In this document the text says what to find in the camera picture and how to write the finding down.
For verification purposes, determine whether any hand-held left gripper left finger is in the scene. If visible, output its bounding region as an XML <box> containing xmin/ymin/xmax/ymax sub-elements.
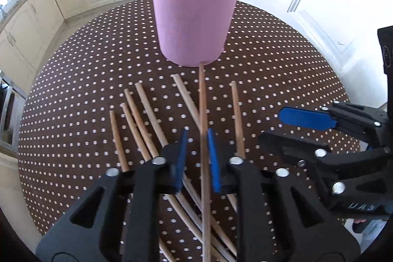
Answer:
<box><xmin>35</xmin><ymin>128</ymin><xmax>189</xmax><ymax>262</ymax></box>

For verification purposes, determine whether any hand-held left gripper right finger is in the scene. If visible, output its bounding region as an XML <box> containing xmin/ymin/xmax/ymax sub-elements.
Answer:
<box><xmin>207</xmin><ymin>128</ymin><xmax>360</xmax><ymax>262</ymax></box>

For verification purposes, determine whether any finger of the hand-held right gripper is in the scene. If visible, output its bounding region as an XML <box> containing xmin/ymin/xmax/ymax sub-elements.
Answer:
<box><xmin>259</xmin><ymin>130</ymin><xmax>393</xmax><ymax>204</ymax></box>
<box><xmin>279</xmin><ymin>102</ymin><xmax>387</xmax><ymax>146</ymax></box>

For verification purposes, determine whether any bunch of wooden chopsticks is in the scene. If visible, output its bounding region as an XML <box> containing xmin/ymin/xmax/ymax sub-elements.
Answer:
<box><xmin>110</xmin><ymin>74</ymin><xmax>246</xmax><ymax>262</ymax></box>

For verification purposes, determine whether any tapered wooden chopstick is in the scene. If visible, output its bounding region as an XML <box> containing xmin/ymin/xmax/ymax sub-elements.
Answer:
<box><xmin>198</xmin><ymin>63</ymin><xmax>212</xmax><ymax>262</ymax></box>

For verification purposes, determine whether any pink cup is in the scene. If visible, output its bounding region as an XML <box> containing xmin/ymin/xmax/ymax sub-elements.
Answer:
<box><xmin>149</xmin><ymin>0</ymin><xmax>245</xmax><ymax>68</ymax></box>

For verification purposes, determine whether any white panelled door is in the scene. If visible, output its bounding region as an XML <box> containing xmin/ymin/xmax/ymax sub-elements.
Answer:
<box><xmin>246</xmin><ymin>0</ymin><xmax>393</xmax><ymax>78</ymax></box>

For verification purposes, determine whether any brown polka dot tablecloth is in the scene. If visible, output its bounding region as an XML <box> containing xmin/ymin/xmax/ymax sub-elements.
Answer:
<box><xmin>18</xmin><ymin>0</ymin><xmax>361</xmax><ymax>262</ymax></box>

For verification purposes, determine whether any metal chair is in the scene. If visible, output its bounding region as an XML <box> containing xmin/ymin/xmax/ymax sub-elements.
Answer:
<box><xmin>0</xmin><ymin>70</ymin><xmax>28</xmax><ymax>152</ymax></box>

